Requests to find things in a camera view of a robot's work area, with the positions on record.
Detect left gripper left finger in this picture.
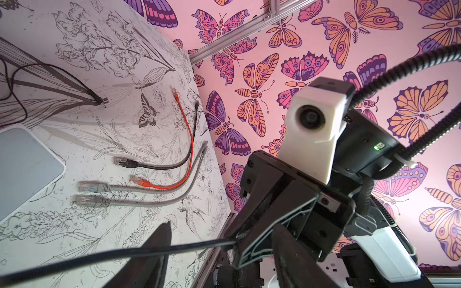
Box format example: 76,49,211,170
104,222,172,288

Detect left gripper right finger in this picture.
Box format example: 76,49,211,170
271,224,338,288

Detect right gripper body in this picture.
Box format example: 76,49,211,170
224,151,355,269

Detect black power cable with plug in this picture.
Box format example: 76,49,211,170
0,237,238,287

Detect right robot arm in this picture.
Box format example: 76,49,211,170
223,44,461,288

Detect red ethernet cable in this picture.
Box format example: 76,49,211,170
130,88,195,190

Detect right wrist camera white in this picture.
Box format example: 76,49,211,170
277,86,347,184

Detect grey ethernet cable lower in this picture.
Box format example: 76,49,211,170
73,143,208,208

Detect grey ethernet cable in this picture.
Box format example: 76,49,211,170
73,143,208,208
78,141,209,194

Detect grey ethernet cable upper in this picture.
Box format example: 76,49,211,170
78,141,209,194

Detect black ethernet cable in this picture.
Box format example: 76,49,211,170
113,101,200,170

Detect black adapter cable tangled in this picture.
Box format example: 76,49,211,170
1,55,109,128

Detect aluminium frame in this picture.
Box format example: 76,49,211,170
189,0,315,65

